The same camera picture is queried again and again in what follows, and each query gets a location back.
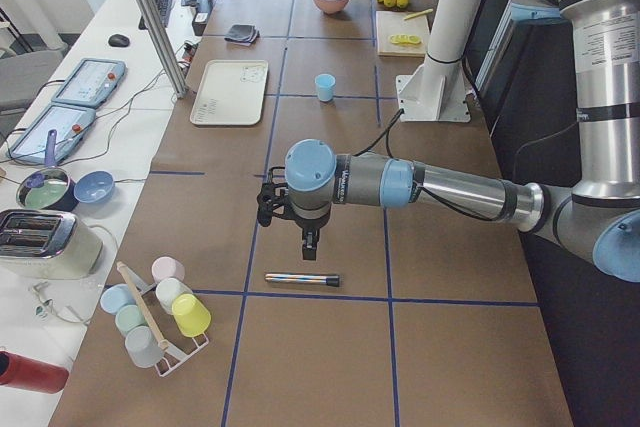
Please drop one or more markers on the white cup rack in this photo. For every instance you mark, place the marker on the white cup rack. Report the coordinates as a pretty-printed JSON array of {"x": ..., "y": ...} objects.
[{"x": 174, "y": 356}]

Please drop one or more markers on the white camera pole base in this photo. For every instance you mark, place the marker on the white camera pole base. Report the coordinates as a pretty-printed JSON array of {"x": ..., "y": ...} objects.
[{"x": 436, "y": 92}]

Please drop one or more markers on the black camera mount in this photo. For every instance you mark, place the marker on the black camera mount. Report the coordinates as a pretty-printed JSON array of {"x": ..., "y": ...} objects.
[{"x": 273, "y": 200}]

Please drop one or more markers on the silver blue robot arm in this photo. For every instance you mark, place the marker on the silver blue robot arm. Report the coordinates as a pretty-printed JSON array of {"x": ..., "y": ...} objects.
[{"x": 563, "y": 119}]

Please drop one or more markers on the mint green cup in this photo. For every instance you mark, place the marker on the mint green cup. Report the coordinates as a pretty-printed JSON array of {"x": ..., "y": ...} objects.
[{"x": 127, "y": 318}]

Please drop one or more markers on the grey folded cloth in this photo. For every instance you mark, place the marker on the grey folded cloth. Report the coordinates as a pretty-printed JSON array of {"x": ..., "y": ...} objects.
[{"x": 244, "y": 34}]

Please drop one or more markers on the black keyboard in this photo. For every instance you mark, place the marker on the black keyboard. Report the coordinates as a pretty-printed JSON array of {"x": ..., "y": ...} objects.
[{"x": 159, "y": 3}]

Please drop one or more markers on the steel muddler black tip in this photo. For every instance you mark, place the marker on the steel muddler black tip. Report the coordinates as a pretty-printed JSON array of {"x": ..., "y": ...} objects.
[{"x": 332, "y": 280}]

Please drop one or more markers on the pink cup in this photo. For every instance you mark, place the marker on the pink cup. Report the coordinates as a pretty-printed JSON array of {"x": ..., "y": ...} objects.
[{"x": 167, "y": 267}]

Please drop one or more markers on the light blue plastic cup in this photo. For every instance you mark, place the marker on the light blue plastic cup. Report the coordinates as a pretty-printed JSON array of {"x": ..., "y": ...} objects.
[{"x": 324, "y": 86}]

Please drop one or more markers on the red bottle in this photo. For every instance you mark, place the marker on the red bottle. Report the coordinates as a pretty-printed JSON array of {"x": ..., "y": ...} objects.
[{"x": 30, "y": 374}]

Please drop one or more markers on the aluminium frame post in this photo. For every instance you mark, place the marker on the aluminium frame post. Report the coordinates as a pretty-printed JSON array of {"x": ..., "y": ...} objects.
[{"x": 150, "y": 17}]

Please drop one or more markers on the yellow knife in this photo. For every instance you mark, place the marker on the yellow knife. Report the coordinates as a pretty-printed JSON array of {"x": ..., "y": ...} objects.
[{"x": 414, "y": 15}]

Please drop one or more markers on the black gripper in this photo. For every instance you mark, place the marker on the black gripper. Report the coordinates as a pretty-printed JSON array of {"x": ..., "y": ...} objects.
[{"x": 307, "y": 223}]

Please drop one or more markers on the blue saucepan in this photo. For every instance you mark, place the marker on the blue saucepan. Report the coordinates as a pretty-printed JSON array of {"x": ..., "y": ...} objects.
[{"x": 50, "y": 188}]

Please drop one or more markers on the blue bowl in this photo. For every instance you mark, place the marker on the blue bowl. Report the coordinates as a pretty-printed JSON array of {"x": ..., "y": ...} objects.
[{"x": 94, "y": 187}]

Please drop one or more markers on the blue teach pendant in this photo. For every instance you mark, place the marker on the blue teach pendant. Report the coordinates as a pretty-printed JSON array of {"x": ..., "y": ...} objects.
[
  {"x": 70, "y": 122},
  {"x": 91, "y": 83}
]

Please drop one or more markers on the lemon slices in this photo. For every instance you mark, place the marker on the lemon slices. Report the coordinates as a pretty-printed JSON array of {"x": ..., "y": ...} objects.
[{"x": 405, "y": 39}]

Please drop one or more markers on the white cup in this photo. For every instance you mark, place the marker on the white cup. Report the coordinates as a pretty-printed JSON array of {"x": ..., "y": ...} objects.
[{"x": 168, "y": 290}]

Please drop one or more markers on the black computer mouse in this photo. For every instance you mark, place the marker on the black computer mouse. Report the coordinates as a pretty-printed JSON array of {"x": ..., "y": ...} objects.
[{"x": 118, "y": 41}]

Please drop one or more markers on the yellow cup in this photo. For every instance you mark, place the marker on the yellow cup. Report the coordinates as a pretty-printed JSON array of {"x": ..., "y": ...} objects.
[{"x": 191, "y": 315}]

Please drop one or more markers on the cream bear tray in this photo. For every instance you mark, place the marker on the cream bear tray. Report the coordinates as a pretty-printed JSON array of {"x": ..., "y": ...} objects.
[{"x": 230, "y": 93}]

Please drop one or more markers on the wooden cutting board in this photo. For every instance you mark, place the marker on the wooden cutting board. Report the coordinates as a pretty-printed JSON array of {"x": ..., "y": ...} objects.
[{"x": 389, "y": 23}]

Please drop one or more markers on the grey cup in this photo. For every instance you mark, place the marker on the grey cup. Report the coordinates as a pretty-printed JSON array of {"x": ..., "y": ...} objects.
[{"x": 142, "y": 347}]

